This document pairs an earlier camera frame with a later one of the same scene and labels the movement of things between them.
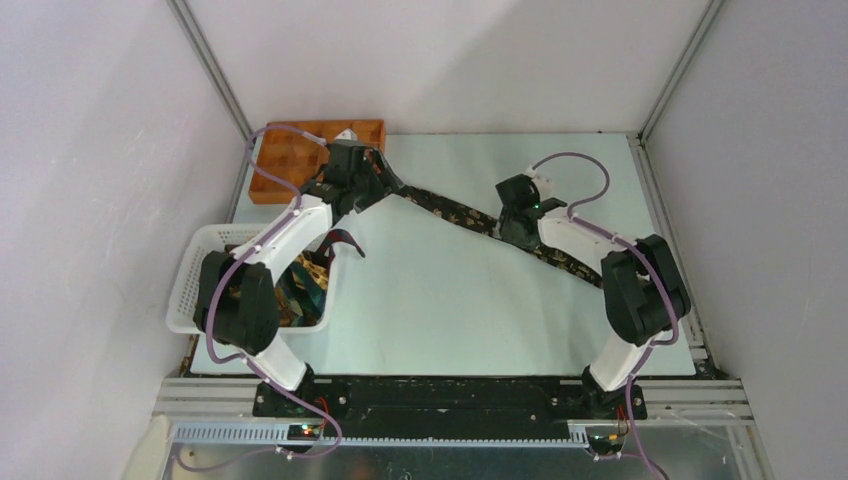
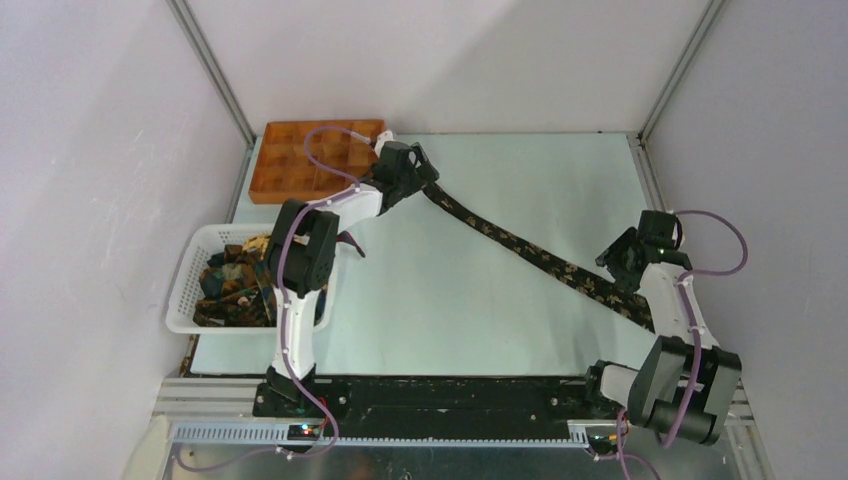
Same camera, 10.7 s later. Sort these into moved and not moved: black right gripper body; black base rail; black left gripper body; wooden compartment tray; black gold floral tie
Moved: black left gripper body; black gold floral tie; black right gripper body
Not moved: wooden compartment tray; black base rail
